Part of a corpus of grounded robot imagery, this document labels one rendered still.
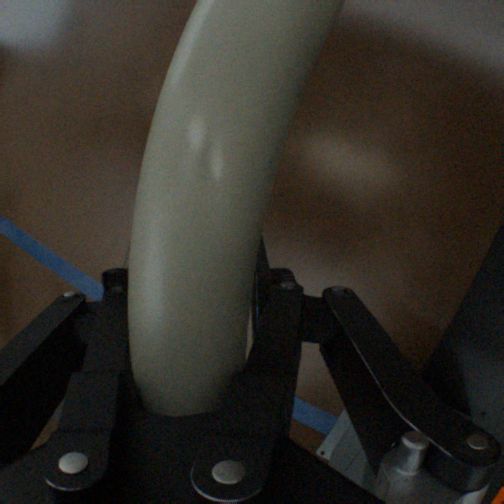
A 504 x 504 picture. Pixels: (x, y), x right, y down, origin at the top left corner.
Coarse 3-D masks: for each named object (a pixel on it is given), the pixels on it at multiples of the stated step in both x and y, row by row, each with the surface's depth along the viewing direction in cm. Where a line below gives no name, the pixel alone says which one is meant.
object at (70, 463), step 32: (96, 320) 13; (96, 352) 11; (128, 352) 11; (96, 384) 8; (128, 384) 10; (64, 416) 7; (96, 416) 7; (64, 448) 6; (96, 448) 6; (64, 480) 5; (96, 480) 5
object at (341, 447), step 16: (464, 416) 125; (336, 432) 146; (352, 432) 129; (320, 448) 150; (336, 448) 142; (352, 448) 114; (336, 464) 123; (352, 464) 101; (368, 464) 89; (352, 480) 90; (368, 480) 83
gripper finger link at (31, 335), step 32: (32, 320) 12; (64, 320) 13; (0, 352) 10; (32, 352) 10; (64, 352) 13; (0, 384) 9; (32, 384) 10; (64, 384) 12; (0, 416) 8; (32, 416) 10; (0, 448) 8
